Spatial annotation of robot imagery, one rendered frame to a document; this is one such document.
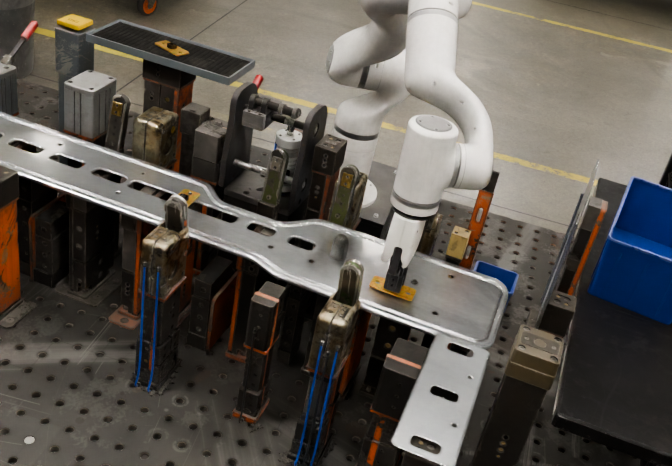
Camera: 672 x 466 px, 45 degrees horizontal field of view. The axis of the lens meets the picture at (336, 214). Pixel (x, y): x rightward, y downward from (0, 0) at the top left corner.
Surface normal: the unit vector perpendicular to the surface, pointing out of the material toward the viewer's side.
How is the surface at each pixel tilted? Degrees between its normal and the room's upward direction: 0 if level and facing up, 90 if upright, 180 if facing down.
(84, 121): 90
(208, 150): 90
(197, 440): 0
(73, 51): 90
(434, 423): 0
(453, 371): 0
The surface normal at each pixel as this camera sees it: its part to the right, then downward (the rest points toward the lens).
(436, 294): 0.17, -0.84
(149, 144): -0.34, 0.44
